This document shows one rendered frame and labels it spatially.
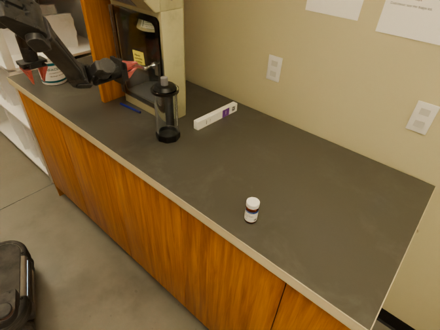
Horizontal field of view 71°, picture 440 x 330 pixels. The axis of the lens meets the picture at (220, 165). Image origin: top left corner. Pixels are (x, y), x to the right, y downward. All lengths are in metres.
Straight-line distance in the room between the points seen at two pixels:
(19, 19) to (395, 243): 1.15
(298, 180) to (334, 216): 0.19
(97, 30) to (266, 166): 0.95
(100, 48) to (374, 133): 1.25
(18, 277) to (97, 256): 0.46
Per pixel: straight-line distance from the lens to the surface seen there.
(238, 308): 1.32
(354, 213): 1.13
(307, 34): 1.40
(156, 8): 1.26
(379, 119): 1.38
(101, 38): 1.59
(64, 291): 2.08
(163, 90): 1.21
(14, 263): 1.99
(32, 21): 0.89
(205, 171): 1.16
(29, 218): 2.55
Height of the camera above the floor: 1.69
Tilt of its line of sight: 39 degrees down
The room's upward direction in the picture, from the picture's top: 3 degrees clockwise
